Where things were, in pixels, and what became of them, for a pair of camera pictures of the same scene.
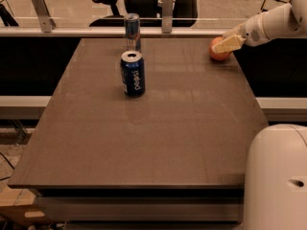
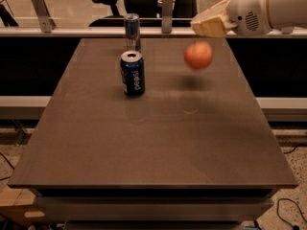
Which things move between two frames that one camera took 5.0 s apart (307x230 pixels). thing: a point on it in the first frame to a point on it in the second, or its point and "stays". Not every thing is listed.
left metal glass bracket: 47,23 stays
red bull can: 132,31 stays
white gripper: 250,33 to 247,13
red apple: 218,56 to 199,55
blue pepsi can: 132,73 stays
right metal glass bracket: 167,13 stays
